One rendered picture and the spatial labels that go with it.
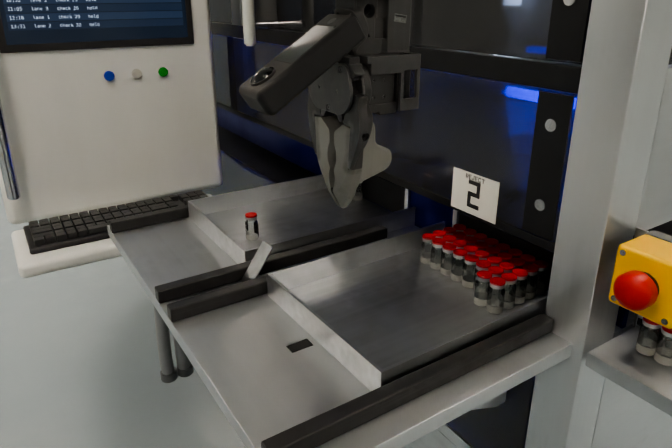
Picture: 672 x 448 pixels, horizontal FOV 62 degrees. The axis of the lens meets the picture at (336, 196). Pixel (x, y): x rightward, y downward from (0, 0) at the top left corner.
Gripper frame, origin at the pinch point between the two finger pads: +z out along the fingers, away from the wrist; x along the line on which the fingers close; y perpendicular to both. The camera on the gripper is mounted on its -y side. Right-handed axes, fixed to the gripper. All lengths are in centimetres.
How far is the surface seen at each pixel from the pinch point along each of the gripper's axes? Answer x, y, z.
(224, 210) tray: 53, 9, 21
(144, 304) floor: 179, 17, 110
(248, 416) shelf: -0.8, -11.1, 21.6
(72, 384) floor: 140, -19, 110
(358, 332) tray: 5.0, 6.7, 21.3
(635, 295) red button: -18.8, 24.1, 9.7
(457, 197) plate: 10.0, 27.5, 8.9
